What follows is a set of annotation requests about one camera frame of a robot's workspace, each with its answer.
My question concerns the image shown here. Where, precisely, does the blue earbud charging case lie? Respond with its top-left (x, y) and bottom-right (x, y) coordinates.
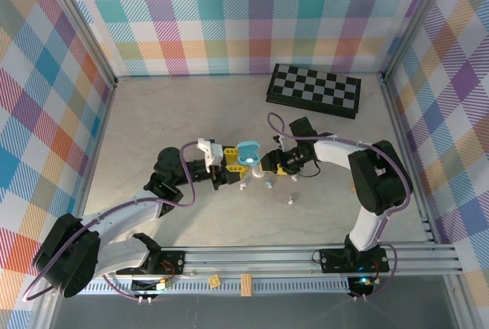
top-left (235, 140), bottom-right (261, 166)

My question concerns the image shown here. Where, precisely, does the folded black white chessboard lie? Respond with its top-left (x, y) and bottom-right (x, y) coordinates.
top-left (265, 63), bottom-right (362, 120)

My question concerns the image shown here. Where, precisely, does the small wooden block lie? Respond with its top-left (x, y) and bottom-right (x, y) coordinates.
top-left (240, 273), bottom-right (254, 298)

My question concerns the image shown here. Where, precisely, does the small black controller board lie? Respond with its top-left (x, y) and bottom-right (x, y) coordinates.
top-left (349, 275), bottom-right (377, 295)
top-left (131, 278), bottom-right (172, 294)

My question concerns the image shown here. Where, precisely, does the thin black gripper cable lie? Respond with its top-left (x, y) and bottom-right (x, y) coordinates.
top-left (296, 163), bottom-right (322, 179)

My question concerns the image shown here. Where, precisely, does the aluminium side floor rail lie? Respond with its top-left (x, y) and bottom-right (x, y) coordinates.
top-left (74, 83), bottom-right (117, 210)
top-left (381, 76), bottom-right (440, 245)

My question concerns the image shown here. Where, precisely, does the long aluminium base rail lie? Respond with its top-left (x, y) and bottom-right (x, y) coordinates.
top-left (87, 244), bottom-right (461, 280)

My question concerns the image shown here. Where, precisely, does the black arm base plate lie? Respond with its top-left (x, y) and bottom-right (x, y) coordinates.
top-left (319, 247), bottom-right (390, 273)
top-left (147, 250), bottom-right (186, 275)

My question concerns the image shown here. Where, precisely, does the slotted grey cable duct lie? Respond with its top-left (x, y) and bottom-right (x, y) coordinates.
top-left (60, 280), bottom-right (352, 296)

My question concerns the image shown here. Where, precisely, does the aluminium frame post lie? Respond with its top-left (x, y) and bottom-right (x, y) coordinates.
top-left (37, 0), bottom-right (118, 89)
top-left (381, 0), bottom-right (456, 82)

